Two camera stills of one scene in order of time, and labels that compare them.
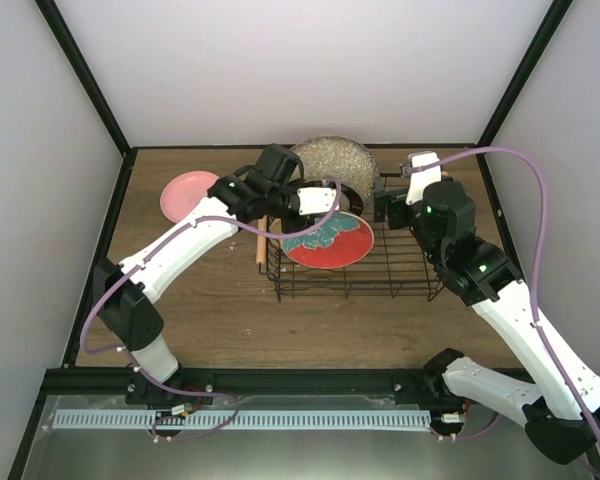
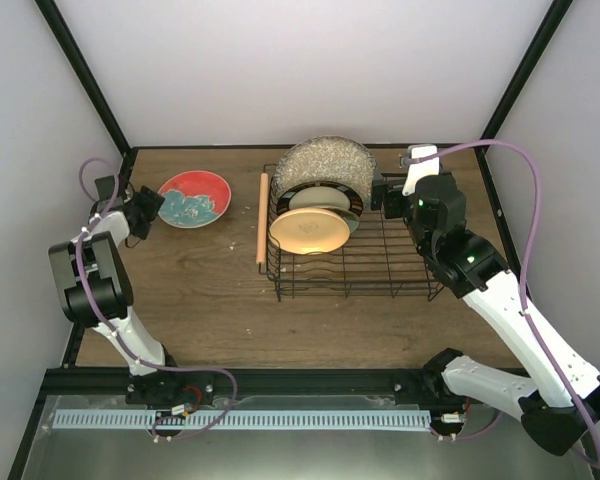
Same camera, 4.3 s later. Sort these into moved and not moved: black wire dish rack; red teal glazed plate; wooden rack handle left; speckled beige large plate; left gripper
Moved: left gripper; red teal glazed plate
Not moved: wooden rack handle left; speckled beige large plate; black wire dish rack
